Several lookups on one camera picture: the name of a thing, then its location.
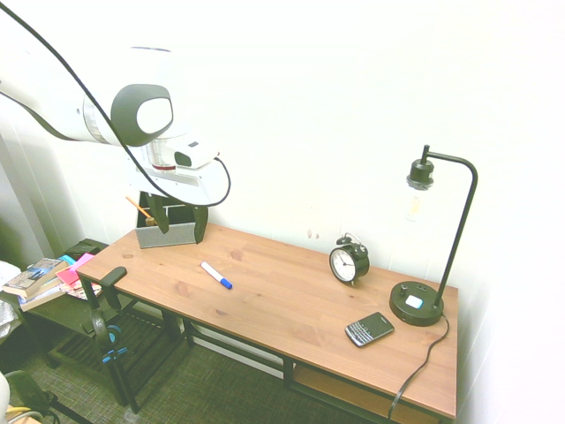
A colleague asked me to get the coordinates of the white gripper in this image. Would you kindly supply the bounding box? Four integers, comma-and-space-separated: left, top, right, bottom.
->
124, 158, 222, 246

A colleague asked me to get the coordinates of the white marker blue cap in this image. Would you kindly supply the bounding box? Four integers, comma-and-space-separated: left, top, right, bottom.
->
200, 261, 234, 291

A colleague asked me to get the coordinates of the grey felt pen holder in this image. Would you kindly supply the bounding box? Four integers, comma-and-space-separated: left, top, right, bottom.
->
133, 189, 199, 250

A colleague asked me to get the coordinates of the orange pencil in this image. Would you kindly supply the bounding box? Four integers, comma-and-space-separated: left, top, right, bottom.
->
124, 195, 155, 222

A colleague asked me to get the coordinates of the black desk clamp hook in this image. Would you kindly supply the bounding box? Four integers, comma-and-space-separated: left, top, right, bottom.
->
88, 266, 129, 311

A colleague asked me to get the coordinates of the small black box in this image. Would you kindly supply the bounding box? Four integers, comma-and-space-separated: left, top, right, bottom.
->
64, 238, 110, 262

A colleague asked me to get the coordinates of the pink sticky note pad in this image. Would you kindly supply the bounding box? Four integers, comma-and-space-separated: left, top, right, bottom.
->
54, 252, 96, 287

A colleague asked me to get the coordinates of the colourful magazine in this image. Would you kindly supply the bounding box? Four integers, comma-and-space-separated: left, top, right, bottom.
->
58, 281, 103, 302

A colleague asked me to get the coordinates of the black low side table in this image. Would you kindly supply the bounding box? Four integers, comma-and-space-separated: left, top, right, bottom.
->
0, 238, 189, 370

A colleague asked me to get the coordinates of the stack of books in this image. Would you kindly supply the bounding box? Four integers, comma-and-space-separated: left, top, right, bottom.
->
1, 257, 71, 313

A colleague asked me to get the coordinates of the black twin-bell alarm clock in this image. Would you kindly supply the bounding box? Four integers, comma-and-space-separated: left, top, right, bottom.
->
328, 231, 371, 286

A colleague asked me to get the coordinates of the white bubble wrap sheet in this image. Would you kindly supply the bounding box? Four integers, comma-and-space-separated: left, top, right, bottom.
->
0, 259, 22, 346

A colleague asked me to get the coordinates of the black keypad mobile phone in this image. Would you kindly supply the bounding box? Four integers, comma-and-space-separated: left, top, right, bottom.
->
343, 311, 396, 349

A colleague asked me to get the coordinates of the dark green bag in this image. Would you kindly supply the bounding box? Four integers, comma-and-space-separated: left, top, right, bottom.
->
3, 369, 61, 424

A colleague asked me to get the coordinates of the wooden box under desk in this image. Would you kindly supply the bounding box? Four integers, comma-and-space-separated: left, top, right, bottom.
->
292, 363, 439, 424

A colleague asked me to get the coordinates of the black desk lamp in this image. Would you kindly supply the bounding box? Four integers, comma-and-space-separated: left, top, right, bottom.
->
388, 144, 479, 329

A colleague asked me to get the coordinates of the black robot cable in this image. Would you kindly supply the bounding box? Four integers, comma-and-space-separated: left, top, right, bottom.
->
0, 3, 232, 208

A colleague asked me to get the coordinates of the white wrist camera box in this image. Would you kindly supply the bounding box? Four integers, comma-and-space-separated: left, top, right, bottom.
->
173, 137, 221, 170

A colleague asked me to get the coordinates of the wooden desk with black frame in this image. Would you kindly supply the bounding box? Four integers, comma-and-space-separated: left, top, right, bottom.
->
76, 272, 458, 424

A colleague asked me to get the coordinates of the black lamp power cord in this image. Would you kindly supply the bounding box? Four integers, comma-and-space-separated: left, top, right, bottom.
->
387, 312, 451, 420

